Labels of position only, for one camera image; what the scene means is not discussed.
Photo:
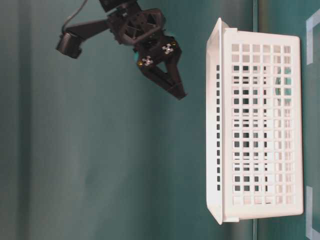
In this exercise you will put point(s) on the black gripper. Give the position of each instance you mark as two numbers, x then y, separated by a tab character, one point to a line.
144	30

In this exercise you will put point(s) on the white perforated plastic basket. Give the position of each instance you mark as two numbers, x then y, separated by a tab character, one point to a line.
254	140

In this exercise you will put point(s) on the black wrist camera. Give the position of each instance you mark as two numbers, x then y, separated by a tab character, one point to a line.
74	35

